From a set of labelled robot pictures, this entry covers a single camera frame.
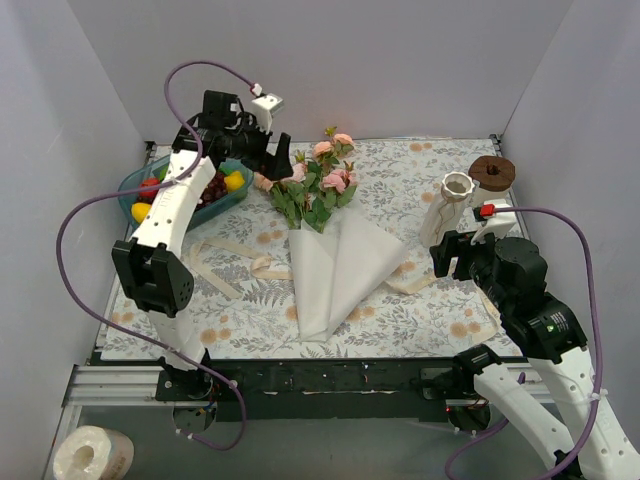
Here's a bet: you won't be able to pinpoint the pink artificial flower bouquet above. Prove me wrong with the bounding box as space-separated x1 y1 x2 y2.
254 126 358 233

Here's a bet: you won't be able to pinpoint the white paper bouquet wrap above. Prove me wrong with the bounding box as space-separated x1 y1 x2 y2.
288 200 407 342

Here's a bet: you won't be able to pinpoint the cream printed ribbon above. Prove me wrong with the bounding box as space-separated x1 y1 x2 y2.
184 237 500 343

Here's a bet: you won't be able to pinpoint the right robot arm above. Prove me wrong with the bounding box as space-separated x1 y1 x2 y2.
430 231 639 479

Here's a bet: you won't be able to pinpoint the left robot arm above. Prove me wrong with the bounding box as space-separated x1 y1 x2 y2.
112 90 293 400

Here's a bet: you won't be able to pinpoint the white ribbed ceramic vase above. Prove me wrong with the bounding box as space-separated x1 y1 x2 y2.
419 171 475 248

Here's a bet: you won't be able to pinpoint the teal plastic fruit tray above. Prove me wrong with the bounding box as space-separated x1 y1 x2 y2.
118 153 254 231

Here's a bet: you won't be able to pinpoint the yellow lemon back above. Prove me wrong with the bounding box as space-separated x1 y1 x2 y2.
223 171 246 193

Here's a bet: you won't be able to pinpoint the yellow lemon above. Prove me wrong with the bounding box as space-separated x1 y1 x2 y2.
130 202 151 225
223 171 246 193

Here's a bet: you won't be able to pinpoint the dark purple grapes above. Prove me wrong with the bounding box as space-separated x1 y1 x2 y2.
196 172 228 210

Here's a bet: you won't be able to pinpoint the white cup brown lid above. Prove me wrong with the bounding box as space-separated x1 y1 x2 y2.
468 156 516 207

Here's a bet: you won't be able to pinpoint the red apple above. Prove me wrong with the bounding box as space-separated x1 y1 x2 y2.
138 177 161 203

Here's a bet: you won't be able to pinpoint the floral patterned table mat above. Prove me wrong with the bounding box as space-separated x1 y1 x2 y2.
99 137 554 361

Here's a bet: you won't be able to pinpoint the yellow lemon front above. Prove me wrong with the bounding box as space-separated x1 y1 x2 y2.
130 202 151 225

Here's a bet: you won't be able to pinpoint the white paper roll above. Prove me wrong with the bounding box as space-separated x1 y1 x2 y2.
53 425 134 480

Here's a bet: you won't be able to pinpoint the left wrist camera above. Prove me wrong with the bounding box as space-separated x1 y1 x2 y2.
251 93 284 133

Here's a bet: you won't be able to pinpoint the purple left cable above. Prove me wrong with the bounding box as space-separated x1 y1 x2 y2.
56 60 264 451

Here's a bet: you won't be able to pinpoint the purple cable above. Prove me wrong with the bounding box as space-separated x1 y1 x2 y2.
56 60 264 451
443 205 609 479

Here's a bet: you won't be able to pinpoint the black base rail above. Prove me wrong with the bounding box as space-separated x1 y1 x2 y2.
154 357 521 424

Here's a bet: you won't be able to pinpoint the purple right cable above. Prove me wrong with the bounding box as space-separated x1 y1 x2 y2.
443 205 609 479

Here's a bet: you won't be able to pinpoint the aluminium frame rail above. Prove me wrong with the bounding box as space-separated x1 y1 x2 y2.
64 364 566 407

